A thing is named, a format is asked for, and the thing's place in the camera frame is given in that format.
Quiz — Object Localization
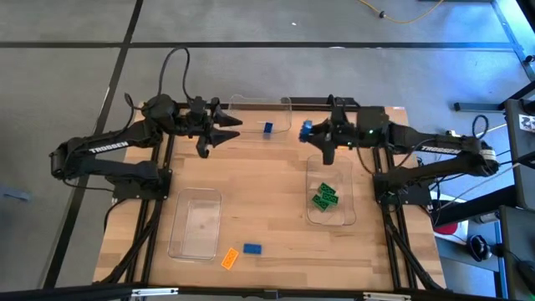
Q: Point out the yellow floor cable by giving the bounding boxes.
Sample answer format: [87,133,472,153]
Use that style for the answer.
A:
[358,0,445,24]

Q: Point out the silver metal bracket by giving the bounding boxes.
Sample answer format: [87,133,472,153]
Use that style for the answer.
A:
[362,291,413,301]
[130,287,180,298]

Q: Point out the black side cart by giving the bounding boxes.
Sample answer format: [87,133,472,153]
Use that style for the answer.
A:
[499,204,535,301]
[503,81,535,210]

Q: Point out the red round object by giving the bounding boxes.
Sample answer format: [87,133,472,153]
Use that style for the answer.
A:
[434,223,460,236]

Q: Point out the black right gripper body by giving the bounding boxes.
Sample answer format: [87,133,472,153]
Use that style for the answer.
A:
[321,95,360,166]

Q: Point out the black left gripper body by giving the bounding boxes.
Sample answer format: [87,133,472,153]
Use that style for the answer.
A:
[178,95,222,160]

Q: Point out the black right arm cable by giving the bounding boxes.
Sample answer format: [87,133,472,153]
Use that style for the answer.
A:
[471,115,489,135]

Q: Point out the grey flat floor object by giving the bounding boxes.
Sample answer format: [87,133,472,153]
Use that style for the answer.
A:
[0,186,33,202]

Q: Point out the black floor stand bar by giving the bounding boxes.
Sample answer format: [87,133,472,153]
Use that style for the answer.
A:
[454,102,505,113]

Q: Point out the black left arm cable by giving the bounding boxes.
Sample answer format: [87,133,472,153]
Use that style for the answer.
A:
[124,46,192,122]

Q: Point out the black-white fiducial tag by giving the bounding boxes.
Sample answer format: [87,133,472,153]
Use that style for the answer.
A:
[517,113,535,133]

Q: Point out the black metal table frame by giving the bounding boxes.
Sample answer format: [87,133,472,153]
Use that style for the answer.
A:
[92,96,446,293]

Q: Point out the black headphones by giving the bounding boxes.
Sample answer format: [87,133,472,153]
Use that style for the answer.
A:
[467,234,494,263]

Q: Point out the grey metal floor rail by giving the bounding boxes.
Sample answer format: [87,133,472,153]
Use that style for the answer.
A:
[491,0,535,80]

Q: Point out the black diagonal beam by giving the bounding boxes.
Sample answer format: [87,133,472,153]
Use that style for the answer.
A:
[434,186,517,227]

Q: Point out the clear plastic bin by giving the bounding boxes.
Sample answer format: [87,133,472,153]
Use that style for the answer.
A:
[303,154,356,227]
[227,94,293,134]
[167,187,222,262]

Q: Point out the yellow-orange toy brick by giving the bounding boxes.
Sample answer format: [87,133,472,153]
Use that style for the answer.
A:
[221,247,240,271]

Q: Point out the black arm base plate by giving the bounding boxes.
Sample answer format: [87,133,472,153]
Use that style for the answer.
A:
[374,173,434,206]
[111,166,172,201]

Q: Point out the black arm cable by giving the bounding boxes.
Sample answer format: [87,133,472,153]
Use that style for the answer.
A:
[471,115,489,135]
[124,46,192,122]

